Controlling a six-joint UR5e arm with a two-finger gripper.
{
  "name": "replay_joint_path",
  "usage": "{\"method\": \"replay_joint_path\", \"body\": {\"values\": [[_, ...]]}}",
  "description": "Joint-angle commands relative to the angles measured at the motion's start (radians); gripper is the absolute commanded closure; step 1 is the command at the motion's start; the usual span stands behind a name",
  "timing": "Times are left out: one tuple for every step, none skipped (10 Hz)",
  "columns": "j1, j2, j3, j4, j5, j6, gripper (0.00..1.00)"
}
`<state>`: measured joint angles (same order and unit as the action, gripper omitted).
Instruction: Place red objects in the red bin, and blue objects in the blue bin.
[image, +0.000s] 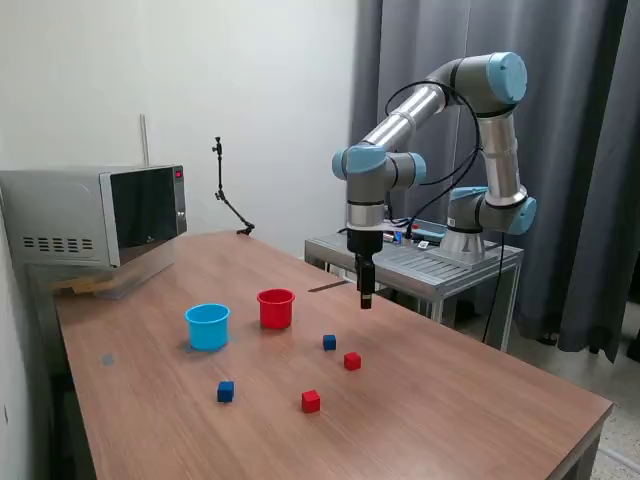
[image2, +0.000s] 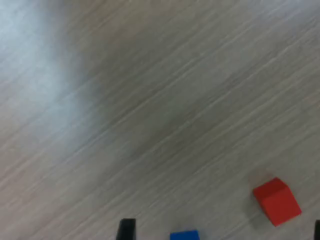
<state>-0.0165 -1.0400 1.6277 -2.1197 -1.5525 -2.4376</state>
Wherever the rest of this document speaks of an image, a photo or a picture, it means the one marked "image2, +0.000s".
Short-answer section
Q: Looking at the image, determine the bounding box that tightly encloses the red cube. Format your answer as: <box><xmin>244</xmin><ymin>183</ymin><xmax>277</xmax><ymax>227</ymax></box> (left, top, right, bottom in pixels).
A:
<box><xmin>252</xmin><ymin>176</ymin><xmax>303</xmax><ymax>228</ymax></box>

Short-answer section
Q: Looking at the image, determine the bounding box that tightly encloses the blue cube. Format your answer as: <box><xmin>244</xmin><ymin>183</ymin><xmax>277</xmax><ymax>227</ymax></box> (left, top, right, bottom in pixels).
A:
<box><xmin>169</xmin><ymin>229</ymin><xmax>201</xmax><ymax>240</ymax></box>

